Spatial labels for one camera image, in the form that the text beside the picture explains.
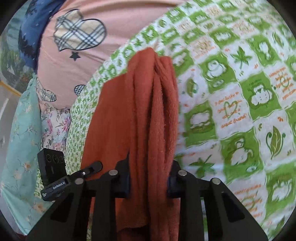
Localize rust orange knit sweater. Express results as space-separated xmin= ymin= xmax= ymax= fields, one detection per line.
xmin=81 ymin=48 xmax=180 ymax=240

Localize teal floral pillow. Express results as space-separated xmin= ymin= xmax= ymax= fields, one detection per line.
xmin=1 ymin=78 xmax=51 ymax=235

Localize white floral pillow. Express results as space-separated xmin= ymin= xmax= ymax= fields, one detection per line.
xmin=41 ymin=104 xmax=71 ymax=155

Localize gold framed landscape painting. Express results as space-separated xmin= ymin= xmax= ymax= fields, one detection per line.
xmin=0 ymin=17 xmax=33 ymax=96

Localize pink heart pattern quilt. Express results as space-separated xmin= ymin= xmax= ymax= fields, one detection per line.
xmin=37 ymin=0 xmax=181 ymax=109

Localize green checkered bed sheet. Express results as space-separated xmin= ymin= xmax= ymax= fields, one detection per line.
xmin=66 ymin=1 xmax=295 ymax=240

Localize navy blue starry pillow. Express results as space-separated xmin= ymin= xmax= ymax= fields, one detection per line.
xmin=18 ymin=0 xmax=65 ymax=72

